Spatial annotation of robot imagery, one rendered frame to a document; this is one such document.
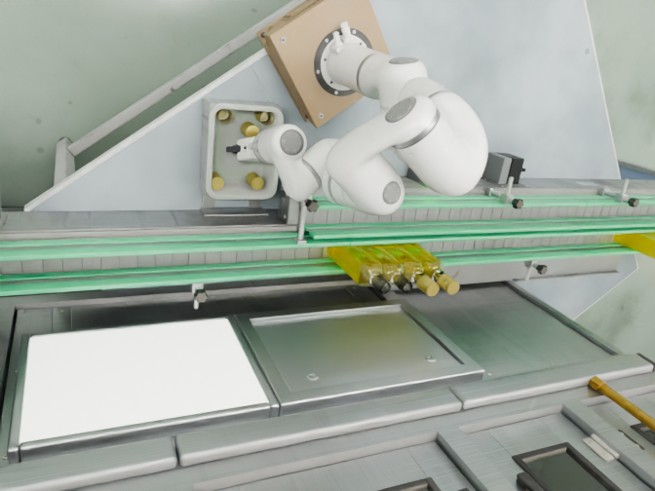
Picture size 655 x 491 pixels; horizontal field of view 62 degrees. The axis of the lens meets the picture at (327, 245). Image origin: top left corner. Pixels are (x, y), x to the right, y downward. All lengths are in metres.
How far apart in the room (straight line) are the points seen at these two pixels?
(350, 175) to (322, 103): 0.54
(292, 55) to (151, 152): 0.40
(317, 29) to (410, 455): 0.91
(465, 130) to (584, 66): 1.11
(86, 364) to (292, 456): 0.43
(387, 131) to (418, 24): 0.79
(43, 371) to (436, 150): 0.80
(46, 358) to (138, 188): 0.45
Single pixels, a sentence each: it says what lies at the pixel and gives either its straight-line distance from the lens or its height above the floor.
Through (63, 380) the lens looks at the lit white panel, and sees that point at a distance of 1.12.
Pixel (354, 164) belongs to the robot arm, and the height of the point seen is 1.36.
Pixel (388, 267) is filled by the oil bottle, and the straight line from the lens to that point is 1.29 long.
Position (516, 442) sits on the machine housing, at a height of 1.48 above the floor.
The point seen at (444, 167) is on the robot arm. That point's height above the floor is 1.43.
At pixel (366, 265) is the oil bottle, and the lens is 1.26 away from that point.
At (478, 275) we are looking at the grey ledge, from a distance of 1.76.
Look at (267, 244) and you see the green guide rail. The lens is 1.28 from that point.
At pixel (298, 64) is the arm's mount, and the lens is 1.32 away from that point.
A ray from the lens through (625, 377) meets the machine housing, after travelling 1.50.
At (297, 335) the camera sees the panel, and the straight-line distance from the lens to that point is 1.26.
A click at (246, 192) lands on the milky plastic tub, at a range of 1.37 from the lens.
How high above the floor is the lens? 2.08
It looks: 57 degrees down
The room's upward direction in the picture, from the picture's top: 134 degrees clockwise
